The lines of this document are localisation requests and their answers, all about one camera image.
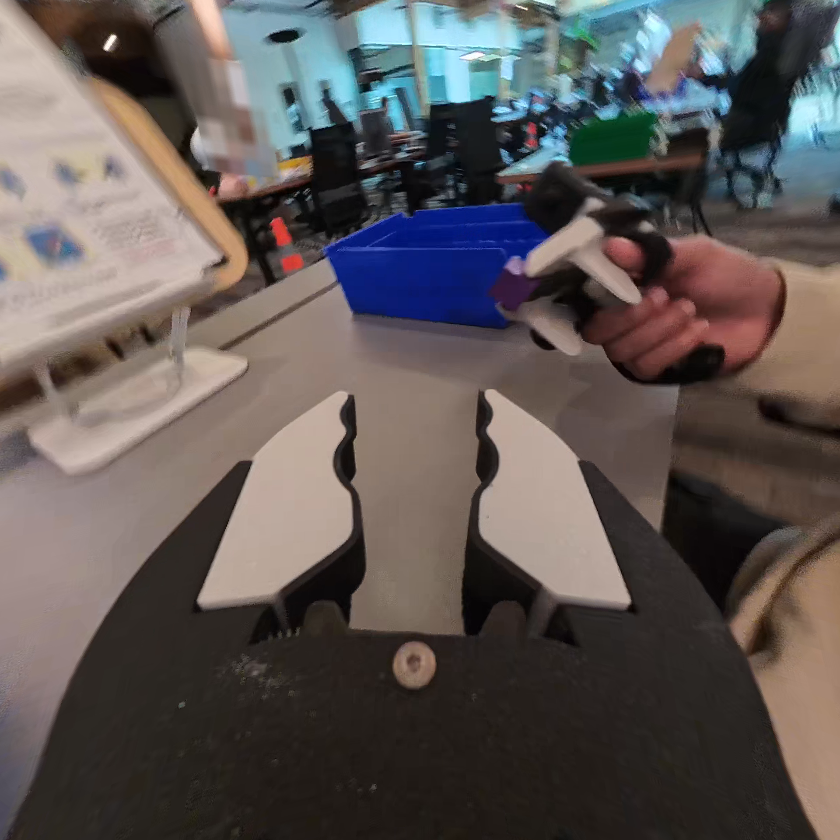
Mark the orange traffic cone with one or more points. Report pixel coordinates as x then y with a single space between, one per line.
287 249

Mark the long wooden table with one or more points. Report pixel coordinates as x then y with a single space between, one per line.
643 167
275 187

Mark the blue plastic bin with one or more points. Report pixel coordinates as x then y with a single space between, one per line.
420 282

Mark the black office chair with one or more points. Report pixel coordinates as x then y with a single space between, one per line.
338 177
709 531
472 144

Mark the person's right hand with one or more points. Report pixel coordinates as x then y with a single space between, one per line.
709 302

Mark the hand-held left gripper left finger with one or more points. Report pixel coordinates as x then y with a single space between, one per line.
282 525

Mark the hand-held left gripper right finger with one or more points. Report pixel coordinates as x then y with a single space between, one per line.
551 525

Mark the wooden display board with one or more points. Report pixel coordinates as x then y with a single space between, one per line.
197 203

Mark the purple wooden cube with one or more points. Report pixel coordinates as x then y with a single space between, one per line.
515 285

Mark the printed instruction sheet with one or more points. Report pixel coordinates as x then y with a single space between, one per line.
79 197

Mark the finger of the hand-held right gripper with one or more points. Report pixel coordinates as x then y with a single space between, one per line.
571 246
551 325

